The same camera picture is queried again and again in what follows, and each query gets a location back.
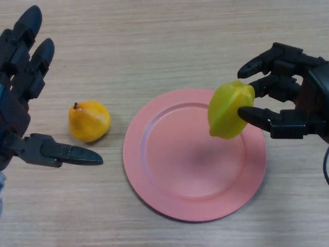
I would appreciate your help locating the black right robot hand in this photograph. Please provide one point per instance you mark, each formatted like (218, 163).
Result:
(313, 90)

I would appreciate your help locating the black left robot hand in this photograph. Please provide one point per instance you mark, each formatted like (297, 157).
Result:
(15, 90)

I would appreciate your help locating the yellow starfruit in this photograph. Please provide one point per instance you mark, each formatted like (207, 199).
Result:
(226, 113)

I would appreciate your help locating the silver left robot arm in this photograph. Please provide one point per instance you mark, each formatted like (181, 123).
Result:
(2, 195)

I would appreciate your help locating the pink round plate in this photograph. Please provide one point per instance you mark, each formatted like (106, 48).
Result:
(185, 175)

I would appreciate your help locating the orange-yellow pear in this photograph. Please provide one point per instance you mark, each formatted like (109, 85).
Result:
(87, 123)

